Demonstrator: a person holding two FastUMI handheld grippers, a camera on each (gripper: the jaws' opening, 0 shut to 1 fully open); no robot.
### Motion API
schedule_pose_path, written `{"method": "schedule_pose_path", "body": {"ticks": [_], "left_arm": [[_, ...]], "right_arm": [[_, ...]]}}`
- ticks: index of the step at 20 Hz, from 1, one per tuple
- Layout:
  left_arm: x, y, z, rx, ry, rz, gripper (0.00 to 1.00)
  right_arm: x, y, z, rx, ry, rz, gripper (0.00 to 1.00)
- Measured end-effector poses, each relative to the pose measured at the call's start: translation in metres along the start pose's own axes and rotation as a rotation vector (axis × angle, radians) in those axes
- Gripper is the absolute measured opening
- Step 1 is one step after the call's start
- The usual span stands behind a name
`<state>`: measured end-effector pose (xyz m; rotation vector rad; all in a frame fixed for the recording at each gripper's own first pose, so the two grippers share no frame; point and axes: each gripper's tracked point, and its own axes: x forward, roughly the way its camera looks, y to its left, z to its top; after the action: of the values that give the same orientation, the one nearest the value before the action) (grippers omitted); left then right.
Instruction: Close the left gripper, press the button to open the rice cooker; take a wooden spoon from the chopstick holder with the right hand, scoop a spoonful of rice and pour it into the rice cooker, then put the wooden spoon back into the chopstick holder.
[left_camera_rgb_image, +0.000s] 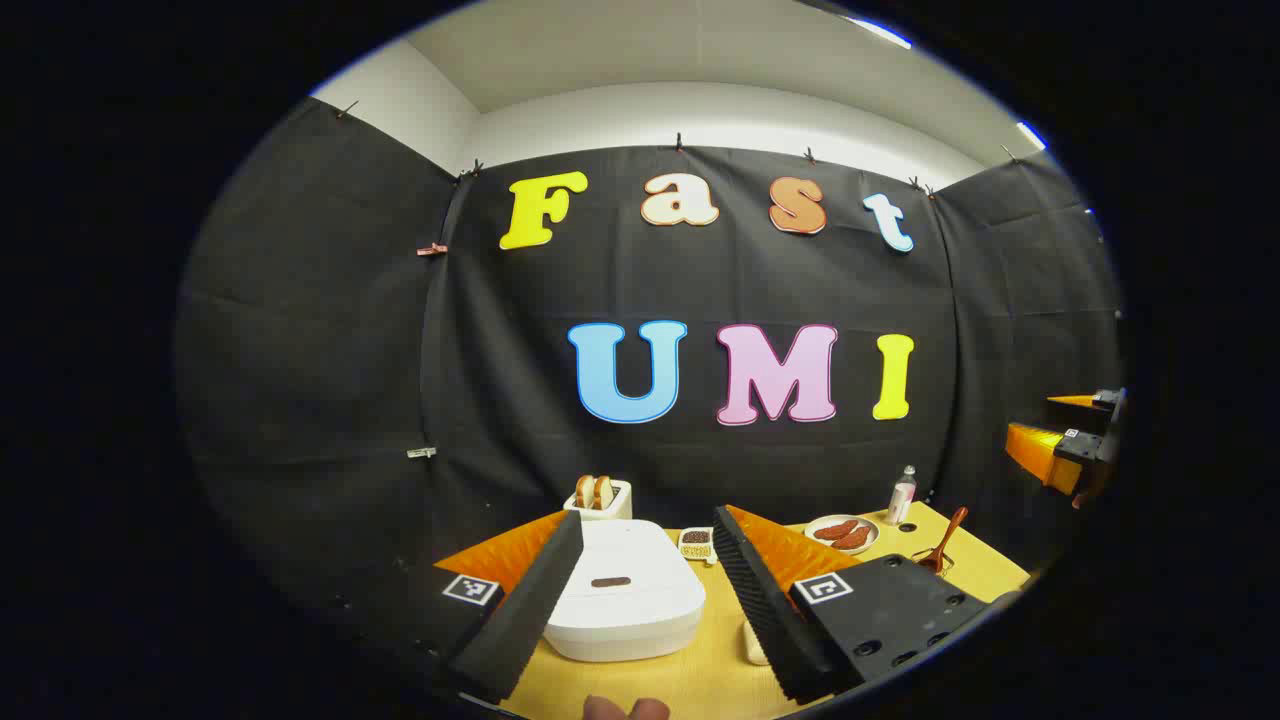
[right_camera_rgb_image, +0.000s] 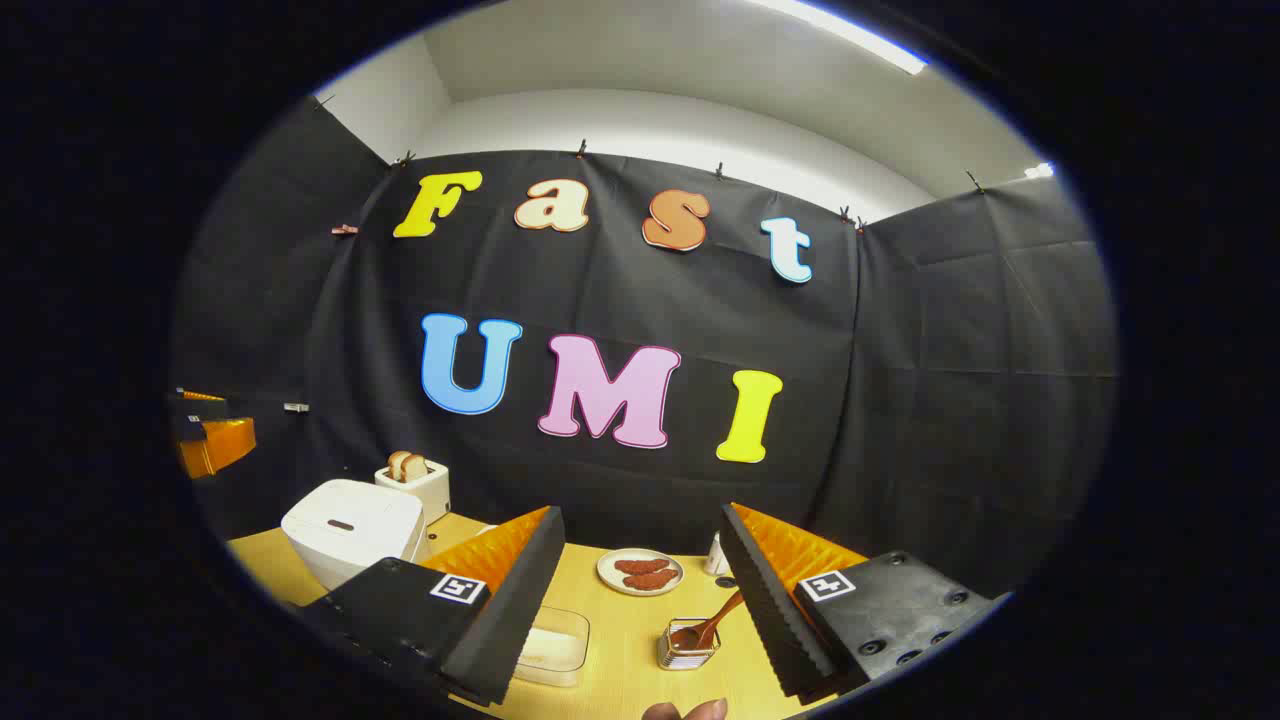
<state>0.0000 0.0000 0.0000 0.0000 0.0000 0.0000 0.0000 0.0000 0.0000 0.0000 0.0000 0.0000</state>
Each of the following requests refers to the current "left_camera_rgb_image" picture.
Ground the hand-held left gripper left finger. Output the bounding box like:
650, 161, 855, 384
310, 510, 586, 706

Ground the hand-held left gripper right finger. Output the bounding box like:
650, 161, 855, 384
712, 505, 993, 706

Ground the white rice cooker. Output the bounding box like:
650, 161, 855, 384
543, 518, 707, 663

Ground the brown wooden spoon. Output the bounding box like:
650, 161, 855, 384
918, 506, 969, 573

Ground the white round plate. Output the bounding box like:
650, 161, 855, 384
804, 514, 881, 556

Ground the white toaster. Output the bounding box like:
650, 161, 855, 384
563, 478, 633, 522

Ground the black backdrop cloth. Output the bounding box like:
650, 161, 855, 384
175, 95, 1126, 641

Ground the long ceiling light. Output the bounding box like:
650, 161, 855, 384
850, 15, 913, 49

